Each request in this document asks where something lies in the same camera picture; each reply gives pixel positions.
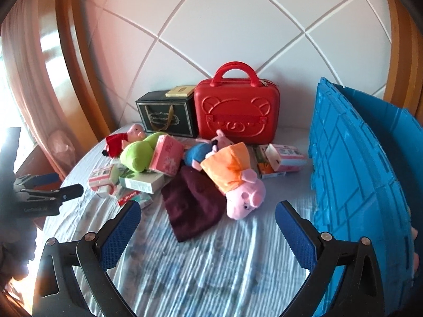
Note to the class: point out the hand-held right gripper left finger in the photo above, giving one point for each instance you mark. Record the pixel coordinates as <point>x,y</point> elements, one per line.
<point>120,234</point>

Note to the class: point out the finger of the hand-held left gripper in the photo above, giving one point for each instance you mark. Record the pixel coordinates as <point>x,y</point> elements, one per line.
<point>46,179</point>
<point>71,191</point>

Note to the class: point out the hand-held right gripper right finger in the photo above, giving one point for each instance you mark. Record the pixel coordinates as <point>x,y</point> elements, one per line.
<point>295,237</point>

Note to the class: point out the white pink striped box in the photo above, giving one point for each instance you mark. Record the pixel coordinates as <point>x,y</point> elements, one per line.
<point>100,180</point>
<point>290,158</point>

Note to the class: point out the pig plush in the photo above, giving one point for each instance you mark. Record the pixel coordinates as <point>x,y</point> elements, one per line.
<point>224,168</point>
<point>115,142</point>
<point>195,153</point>

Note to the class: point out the lime green plush toy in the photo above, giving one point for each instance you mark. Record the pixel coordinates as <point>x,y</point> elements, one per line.
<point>135,157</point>

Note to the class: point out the maroon cloth pouch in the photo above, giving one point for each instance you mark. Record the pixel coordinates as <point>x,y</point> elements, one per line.
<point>191,204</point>

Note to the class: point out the blue plastic crate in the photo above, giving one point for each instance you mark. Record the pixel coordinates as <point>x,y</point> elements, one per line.
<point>347,178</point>

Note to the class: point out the red label flat packet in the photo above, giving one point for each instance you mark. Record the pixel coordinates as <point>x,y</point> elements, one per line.
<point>127,198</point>

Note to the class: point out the green white box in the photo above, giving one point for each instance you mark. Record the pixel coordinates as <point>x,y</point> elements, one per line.
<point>142,182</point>

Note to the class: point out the orange green box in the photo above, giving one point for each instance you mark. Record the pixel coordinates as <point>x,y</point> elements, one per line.
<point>264,169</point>

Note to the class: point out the pale blue bed sheet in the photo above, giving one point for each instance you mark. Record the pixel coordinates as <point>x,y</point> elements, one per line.
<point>214,270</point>

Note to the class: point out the pink tissue pack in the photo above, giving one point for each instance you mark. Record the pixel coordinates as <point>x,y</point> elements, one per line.
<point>167,155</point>

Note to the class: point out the pink curtain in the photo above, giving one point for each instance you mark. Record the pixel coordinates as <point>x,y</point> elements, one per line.
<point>29,72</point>

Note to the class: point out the pig plush in blue shirt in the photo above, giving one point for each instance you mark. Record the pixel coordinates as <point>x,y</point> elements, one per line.
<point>195,153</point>

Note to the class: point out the black gift box gold ribbon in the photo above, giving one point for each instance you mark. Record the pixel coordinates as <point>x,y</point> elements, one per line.
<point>147,100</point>

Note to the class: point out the small gold box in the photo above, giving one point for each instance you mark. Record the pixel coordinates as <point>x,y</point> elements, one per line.
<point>180,91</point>

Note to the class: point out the white padded headboard panel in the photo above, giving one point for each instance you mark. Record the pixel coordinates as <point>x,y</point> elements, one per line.
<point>231,23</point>

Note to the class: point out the wooden headboard frame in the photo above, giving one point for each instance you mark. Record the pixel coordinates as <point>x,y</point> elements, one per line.
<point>82,72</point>

